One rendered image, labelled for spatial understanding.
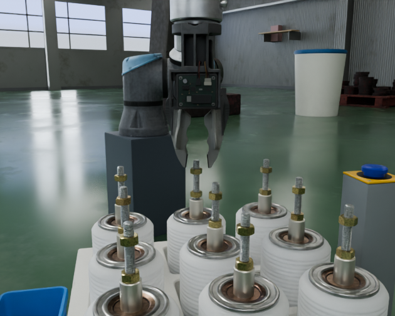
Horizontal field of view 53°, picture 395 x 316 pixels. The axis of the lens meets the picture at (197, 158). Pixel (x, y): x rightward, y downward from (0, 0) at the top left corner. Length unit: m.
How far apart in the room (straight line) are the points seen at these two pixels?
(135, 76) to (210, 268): 0.75
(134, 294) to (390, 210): 0.45
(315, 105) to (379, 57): 6.03
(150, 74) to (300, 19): 10.90
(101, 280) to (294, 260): 0.25
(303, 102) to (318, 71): 0.38
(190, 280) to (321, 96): 4.14
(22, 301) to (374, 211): 0.60
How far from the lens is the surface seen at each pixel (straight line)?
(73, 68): 12.04
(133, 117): 1.16
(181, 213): 0.66
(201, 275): 0.52
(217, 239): 0.54
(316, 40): 11.55
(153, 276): 0.51
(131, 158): 1.12
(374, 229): 0.71
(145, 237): 0.62
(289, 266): 0.56
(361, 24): 10.84
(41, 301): 0.77
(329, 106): 4.64
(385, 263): 0.75
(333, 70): 4.61
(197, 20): 0.57
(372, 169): 0.70
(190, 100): 0.55
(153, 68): 1.16
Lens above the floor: 0.48
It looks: 12 degrees down
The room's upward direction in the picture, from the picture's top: straight up
